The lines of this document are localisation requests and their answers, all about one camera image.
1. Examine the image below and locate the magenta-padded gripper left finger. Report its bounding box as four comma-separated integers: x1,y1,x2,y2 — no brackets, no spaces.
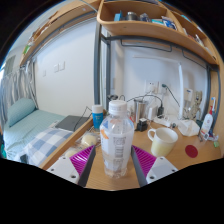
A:
46,144,97,189

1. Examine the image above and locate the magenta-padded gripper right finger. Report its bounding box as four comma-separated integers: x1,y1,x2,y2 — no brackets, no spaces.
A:
130,144,179,188

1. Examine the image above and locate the clear plastic water bottle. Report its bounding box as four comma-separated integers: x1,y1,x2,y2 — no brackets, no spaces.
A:
99,99,135,179

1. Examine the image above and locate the wrapped pale bun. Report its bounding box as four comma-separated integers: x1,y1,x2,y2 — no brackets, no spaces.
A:
64,148,81,159
80,133,98,148

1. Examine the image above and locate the cream ceramic mug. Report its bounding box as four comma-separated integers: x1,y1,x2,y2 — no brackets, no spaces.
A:
147,127,179,158

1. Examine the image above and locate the blue white plaid blanket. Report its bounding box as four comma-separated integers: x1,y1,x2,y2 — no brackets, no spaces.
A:
19,128,74,168

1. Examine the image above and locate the flat round red coaster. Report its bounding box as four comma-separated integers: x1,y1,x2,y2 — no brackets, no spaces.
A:
184,144,199,159

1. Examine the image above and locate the dark grey laptop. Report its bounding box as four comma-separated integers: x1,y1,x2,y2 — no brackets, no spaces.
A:
54,114,90,133

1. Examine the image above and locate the black cube charger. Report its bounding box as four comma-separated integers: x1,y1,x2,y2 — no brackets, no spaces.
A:
136,118,149,132

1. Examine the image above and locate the white crumpled bag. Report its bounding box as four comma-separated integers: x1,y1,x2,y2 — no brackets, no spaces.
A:
177,119,201,138

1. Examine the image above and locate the white charger block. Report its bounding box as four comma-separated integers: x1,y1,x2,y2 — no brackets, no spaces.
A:
146,105,158,121

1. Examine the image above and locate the black plug adapter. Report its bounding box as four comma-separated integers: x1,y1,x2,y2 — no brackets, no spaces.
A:
157,105,165,118

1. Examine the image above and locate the teal-sheeted bed mattress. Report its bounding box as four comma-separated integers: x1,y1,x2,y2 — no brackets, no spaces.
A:
1,109,66,161

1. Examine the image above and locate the blue white-capped canister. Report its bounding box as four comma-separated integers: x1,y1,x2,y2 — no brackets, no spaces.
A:
91,104,105,130

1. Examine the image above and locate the steel tumbler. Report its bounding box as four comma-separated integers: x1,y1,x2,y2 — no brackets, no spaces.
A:
133,99,148,123

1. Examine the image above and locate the white red-pump lotion bottle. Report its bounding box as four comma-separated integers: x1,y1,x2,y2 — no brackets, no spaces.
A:
199,105,214,134

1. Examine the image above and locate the brown tree-like figurine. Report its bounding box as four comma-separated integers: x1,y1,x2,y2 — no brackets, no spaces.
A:
184,90,203,121

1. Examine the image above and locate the teal pillow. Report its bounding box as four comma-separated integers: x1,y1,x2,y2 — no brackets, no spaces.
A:
6,97,37,128

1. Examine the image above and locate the white blue-labelled box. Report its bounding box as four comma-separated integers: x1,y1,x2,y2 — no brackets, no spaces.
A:
182,87,194,103

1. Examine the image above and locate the white desk lamp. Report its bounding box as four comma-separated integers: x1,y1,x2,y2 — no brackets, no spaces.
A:
132,54,186,121

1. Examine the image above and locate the wooden side panel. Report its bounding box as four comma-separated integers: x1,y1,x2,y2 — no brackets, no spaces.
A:
208,49,224,158

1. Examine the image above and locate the clear spray bottle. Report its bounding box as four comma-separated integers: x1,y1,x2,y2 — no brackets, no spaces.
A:
209,96,218,114

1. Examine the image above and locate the grey striped curtain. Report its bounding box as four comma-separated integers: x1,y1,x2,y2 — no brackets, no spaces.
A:
0,61,38,124

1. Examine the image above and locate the wooden shelf unit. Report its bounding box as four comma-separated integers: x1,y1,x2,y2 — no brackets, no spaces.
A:
96,0,221,66

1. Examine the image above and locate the wooden bunk side board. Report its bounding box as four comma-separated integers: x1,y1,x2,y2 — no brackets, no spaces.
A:
18,0,101,68

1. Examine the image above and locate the black power cable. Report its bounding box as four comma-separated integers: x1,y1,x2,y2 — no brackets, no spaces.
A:
163,84,181,108

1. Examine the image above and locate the white wall outlet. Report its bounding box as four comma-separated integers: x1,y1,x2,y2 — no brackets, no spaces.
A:
145,80,159,94
159,82,169,94

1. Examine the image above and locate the grey metal bed frame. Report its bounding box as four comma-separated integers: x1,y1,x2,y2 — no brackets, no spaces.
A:
93,21,222,128

